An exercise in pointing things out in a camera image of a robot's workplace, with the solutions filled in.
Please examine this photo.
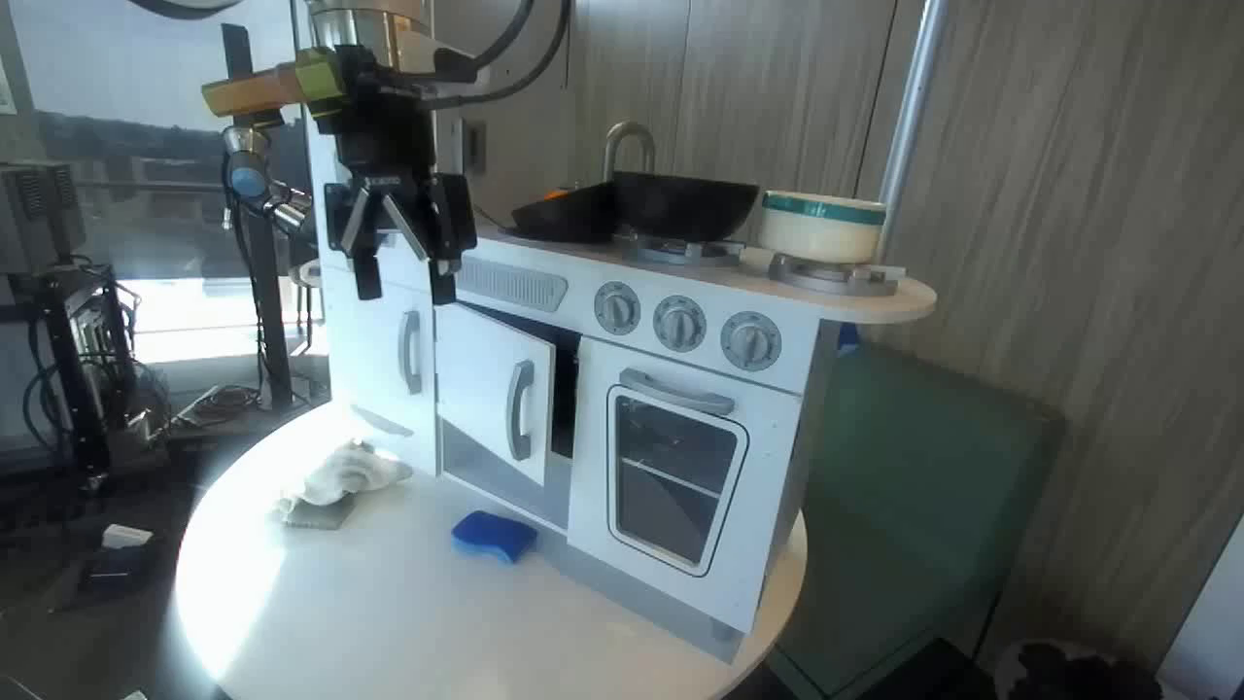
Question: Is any silver metal pole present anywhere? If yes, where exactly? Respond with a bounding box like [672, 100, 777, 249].
[875, 0, 951, 245]

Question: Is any white pot with teal stripe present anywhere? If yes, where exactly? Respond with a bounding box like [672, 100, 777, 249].
[755, 187, 888, 270]

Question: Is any white oven door with window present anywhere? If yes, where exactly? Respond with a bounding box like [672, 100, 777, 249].
[562, 340, 808, 638]

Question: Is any white paper scrap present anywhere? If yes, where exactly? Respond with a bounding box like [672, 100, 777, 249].
[98, 523, 154, 551]

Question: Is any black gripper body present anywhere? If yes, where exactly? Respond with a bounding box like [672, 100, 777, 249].
[291, 43, 480, 223]

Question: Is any black equipment rack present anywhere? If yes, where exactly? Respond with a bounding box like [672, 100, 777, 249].
[0, 258, 152, 481]

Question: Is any white toy kitchen body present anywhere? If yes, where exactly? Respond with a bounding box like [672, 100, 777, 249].
[301, 0, 940, 666]

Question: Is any blue sponge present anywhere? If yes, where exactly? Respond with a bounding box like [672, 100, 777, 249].
[446, 506, 538, 569]

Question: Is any gray equipment box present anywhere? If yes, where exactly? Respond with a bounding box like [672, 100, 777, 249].
[0, 158, 89, 275]

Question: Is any metal toy faucet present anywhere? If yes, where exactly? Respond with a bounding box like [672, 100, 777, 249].
[597, 117, 662, 187]

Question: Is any white crumpled cloth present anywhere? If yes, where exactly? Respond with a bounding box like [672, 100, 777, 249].
[273, 441, 417, 533]

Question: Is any white panel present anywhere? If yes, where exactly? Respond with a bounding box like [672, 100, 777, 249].
[1153, 515, 1244, 700]

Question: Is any gray stove burner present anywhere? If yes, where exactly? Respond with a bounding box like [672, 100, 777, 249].
[773, 253, 909, 294]
[619, 230, 729, 270]

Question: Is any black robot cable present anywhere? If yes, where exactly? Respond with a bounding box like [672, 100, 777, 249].
[431, 0, 573, 110]

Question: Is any small white cabinet door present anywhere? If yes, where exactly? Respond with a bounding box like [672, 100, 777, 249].
[436, 304, 562, 489]

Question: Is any black frying pan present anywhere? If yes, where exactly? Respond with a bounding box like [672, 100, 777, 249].
[507, 167, 765, 249]

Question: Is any gray stove knob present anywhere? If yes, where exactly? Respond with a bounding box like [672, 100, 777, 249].
[651, 292, 711, 353]
[589, 281, 646, 340]
[720, 306, 786, 379]

